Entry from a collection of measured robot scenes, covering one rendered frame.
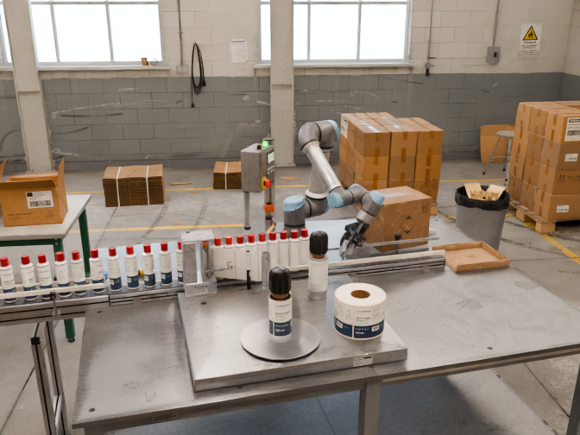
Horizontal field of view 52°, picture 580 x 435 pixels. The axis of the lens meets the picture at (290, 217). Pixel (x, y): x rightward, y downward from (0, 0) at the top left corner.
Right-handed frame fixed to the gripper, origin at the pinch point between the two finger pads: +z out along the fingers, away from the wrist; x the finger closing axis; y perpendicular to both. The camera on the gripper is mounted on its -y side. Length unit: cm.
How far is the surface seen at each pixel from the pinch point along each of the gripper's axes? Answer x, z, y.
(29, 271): -127, 63, 2
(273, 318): -45, 20, 63
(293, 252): -24.2, 8.2, 3.2
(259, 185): -55, -13, 1
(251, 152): -65, -25, -1
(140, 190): -42, 112, -391
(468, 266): 58, -25, 14
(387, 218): 21.4, -24.4, -15.3
